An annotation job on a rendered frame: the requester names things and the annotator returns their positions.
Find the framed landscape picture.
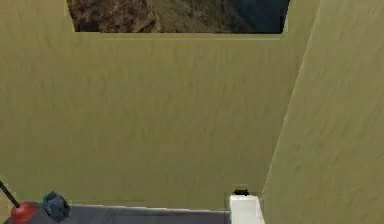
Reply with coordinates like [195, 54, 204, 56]
[65, 0, 291, 36]

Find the white box shaped block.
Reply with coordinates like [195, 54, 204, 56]
[228, 194, 267, 224]

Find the blue crumpled cloth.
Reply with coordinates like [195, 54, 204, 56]
[41, 191, 72, 223]

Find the red plunger with black stick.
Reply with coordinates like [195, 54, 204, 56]
[0, 180, 38, 224]

